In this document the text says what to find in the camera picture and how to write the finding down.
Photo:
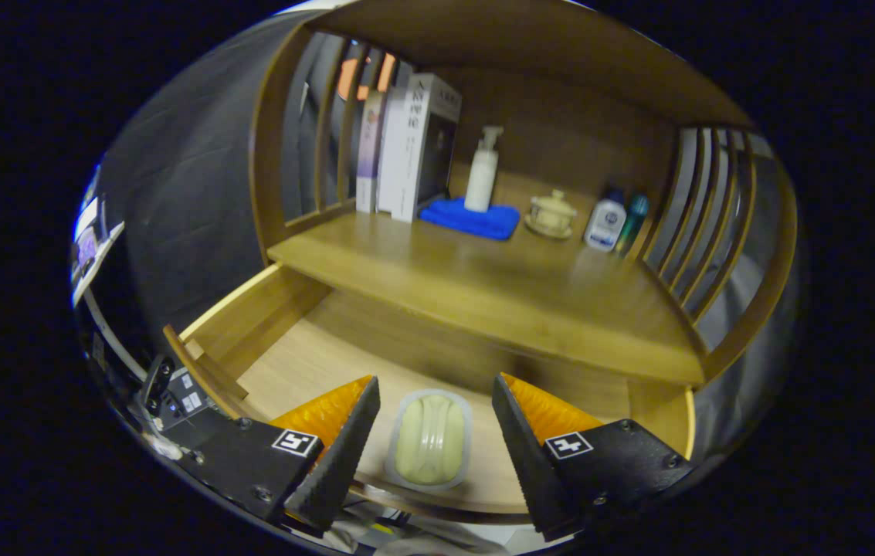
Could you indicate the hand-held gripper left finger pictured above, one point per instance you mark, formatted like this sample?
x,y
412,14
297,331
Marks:
x,y
340,459

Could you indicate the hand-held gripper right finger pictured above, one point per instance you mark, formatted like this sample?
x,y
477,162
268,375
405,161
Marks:
x,y
534,463

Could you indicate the beige scrubber with white pad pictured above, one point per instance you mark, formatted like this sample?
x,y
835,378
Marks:
x,y
429,440

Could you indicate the wooden drawer with black knob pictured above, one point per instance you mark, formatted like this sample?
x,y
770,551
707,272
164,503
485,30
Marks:
x,y
306,363

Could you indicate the wooden countertop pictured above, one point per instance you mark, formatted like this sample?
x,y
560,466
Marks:
x,y
522,293

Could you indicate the beige lidded teacup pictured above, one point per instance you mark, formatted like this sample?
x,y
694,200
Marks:
x,y
551,215

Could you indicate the white lotion bottle blue cap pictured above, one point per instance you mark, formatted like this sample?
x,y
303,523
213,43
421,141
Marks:
x,y
605,224

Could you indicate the blue folded cloth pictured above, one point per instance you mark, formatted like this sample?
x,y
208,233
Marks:
x,y
468,220

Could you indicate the slim teal bottle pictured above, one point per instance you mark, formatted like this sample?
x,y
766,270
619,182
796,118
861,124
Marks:
x,y
634,220

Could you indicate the black backdrop cloth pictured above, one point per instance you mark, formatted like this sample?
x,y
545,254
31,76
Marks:
x,y
190,216

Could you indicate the white pump bottle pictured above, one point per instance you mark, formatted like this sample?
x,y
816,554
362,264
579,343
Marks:
x,y
481,181

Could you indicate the thin white purple book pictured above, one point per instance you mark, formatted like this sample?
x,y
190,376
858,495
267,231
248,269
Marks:
x,y
369,154

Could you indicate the thick white book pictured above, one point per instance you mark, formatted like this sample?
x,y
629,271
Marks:
x,y
414,147

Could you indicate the white wall shelf with items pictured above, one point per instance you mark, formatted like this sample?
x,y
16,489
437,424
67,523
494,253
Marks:
x,y
86,247

